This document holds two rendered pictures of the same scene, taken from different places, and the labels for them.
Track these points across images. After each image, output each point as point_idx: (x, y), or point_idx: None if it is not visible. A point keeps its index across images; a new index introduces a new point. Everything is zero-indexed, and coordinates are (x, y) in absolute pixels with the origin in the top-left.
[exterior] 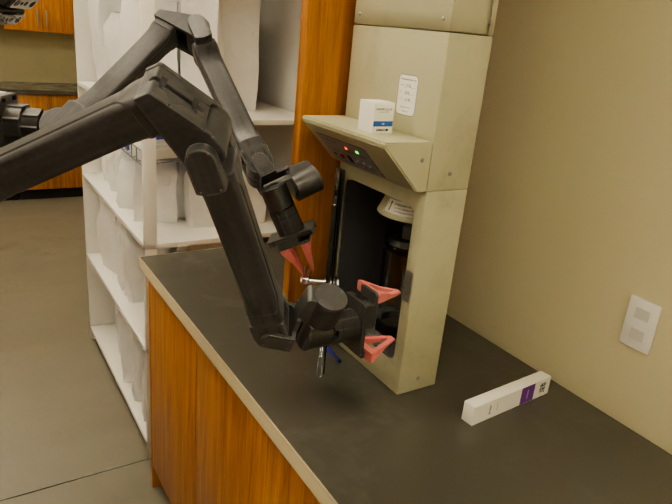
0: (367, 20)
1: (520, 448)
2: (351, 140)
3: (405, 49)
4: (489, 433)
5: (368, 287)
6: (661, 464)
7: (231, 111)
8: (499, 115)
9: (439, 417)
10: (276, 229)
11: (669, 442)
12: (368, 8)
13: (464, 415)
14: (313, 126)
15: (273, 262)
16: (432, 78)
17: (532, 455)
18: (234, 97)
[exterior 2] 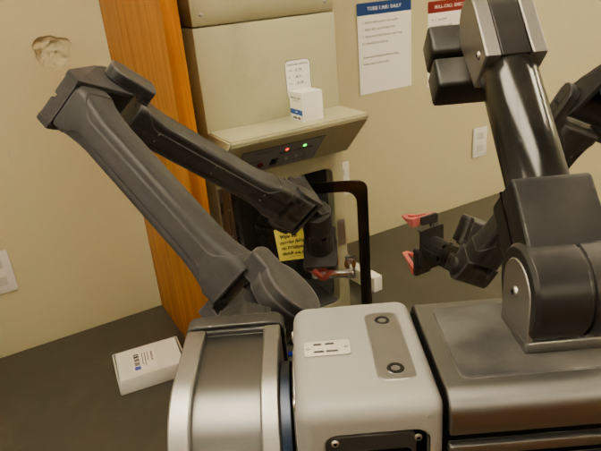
0: (217, 20)
1: (400, 274)
2: (316, 132)
3: (285, 38)
4: (388, 283)
5: (427, 215)
6: (395, 234)
7: (242, 165)
8: None
9: (376, 301)
10: (325, 251)
11: (373, 229)
12: (215, 6)
13: (376, 287)
14: (248, 147)
15: (15, 423)
16: (325, 54)
17: (406, 270)
18: (224, 150)
